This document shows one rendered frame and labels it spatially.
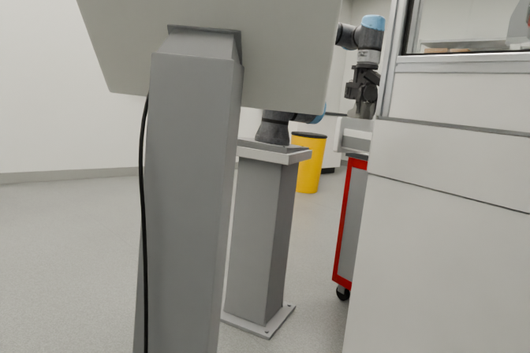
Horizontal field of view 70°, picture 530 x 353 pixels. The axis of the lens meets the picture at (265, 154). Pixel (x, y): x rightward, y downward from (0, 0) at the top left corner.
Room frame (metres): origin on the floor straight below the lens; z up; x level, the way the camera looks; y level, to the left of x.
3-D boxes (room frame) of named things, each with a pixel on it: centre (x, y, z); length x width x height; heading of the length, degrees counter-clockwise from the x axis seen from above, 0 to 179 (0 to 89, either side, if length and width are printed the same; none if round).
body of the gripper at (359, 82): (1.29, -0.30, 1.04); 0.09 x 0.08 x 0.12; 39
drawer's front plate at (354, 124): (1.26, -0.33, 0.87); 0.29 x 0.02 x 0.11; 129
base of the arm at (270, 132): (1.62, -0.03, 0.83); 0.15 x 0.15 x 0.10
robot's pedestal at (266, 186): (1.62, -0.02, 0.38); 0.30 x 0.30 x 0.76; 65
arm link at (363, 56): (1.28, -0.30, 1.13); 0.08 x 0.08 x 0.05
